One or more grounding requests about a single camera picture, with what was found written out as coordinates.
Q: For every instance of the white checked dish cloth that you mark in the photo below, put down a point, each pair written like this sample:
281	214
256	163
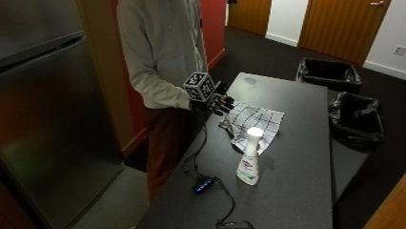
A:
253	122

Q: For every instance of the white marker cube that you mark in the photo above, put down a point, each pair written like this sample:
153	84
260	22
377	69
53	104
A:
200	86

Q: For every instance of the the person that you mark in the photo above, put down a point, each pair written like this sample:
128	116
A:
163	79

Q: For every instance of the wooden door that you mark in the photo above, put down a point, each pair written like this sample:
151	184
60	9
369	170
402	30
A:
249	16
344	27

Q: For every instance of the stainless steel refrigerator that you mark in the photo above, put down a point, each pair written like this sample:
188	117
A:
47	120

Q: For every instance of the black lined waste bin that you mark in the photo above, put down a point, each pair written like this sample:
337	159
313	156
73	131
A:
329	73
356	119

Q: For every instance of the white wall outlet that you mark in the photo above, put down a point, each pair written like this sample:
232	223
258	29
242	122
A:
400	50

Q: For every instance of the white spray bottle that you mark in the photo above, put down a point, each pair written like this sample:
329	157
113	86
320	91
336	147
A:
250	159

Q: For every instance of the black usb hub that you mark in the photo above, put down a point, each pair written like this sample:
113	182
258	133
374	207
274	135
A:
203	184

